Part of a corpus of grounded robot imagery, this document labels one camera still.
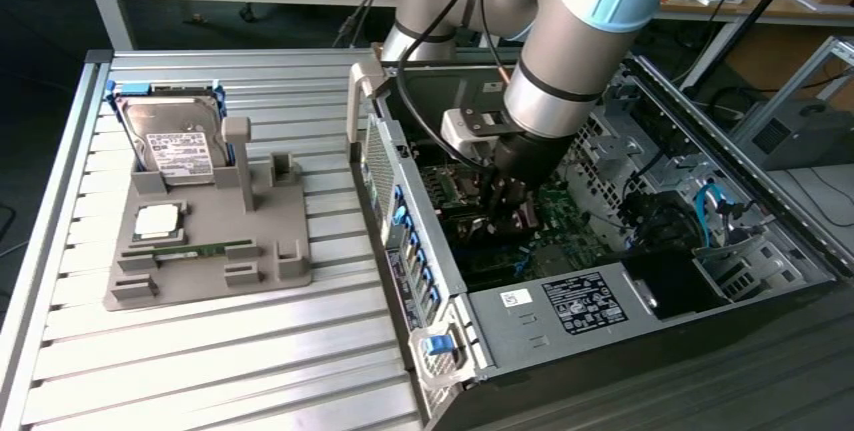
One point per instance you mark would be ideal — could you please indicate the graphics card with metal bracket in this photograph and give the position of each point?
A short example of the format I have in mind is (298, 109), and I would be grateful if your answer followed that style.
(477, 233)

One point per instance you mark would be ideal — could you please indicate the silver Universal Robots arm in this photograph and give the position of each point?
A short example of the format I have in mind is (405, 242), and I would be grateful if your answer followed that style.
(574, 26)

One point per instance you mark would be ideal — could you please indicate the grey computer tower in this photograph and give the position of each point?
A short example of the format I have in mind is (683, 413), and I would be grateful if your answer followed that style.
(801, 136)

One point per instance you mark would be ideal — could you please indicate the hard disk in blue carrier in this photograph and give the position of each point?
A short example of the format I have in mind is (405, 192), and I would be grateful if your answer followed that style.
(174, 121)

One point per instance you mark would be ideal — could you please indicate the silver CPU chip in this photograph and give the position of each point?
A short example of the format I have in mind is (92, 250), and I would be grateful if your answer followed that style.
(156, 221)

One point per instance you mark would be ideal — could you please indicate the CPU socket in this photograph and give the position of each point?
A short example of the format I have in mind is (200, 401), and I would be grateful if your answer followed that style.
(467, 183)

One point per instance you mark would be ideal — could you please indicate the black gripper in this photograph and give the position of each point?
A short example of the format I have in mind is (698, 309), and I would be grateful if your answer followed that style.
(530, 156)

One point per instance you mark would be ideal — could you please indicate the black tripod pole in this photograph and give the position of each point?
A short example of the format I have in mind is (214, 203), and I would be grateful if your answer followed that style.
(747, 21)

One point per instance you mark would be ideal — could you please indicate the black RAM stick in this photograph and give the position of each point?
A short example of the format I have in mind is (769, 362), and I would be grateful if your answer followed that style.
(457, 211)

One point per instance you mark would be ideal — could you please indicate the open black PC case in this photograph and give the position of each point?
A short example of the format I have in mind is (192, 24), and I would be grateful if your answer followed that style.
(601, 391)

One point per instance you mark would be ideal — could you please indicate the blue case latch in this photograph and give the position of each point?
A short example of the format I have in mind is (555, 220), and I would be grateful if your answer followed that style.
(441, 343)

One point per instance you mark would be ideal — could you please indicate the aluminium profile frame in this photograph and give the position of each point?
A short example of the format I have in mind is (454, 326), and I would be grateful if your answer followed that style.
(821, 61)

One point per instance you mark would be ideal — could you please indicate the grey power supply unit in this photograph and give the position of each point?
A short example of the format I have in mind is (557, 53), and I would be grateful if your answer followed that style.
(521, 331)

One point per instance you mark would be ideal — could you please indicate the green motherboard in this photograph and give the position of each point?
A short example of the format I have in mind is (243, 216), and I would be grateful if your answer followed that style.
(574, 221)

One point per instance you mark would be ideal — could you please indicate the perforated metal drive cage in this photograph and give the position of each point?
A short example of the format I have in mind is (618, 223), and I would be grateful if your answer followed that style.
(607, 161)

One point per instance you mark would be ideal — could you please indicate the grey chipset heatsink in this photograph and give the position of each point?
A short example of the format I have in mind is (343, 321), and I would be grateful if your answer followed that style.
(554, 261)

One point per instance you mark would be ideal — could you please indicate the green RAM stick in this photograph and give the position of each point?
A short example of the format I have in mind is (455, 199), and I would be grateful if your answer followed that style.
(190, 251)

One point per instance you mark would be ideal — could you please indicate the grey plastic parts rack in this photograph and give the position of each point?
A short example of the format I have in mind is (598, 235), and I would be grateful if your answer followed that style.
(214, 221)

